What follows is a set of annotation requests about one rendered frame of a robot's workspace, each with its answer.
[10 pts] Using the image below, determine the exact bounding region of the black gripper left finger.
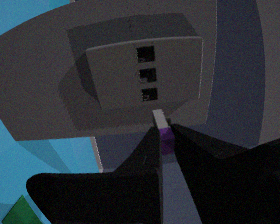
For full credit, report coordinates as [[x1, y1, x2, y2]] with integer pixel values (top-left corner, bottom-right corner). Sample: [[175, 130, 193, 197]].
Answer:
[[26, 127, 164, 224]]

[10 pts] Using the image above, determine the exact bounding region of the grey panel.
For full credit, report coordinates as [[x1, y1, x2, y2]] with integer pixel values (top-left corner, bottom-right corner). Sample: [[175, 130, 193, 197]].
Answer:
[[0, 0, 217, 141]]

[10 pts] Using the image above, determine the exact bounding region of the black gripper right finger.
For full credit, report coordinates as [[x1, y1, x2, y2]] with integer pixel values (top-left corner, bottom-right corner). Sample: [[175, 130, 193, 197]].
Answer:
[[171, 123, 280, 224]]

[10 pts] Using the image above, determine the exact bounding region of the dark green flat square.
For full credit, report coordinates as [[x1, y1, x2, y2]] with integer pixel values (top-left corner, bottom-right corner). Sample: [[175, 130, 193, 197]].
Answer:
[[2, 194, 43, 224]]

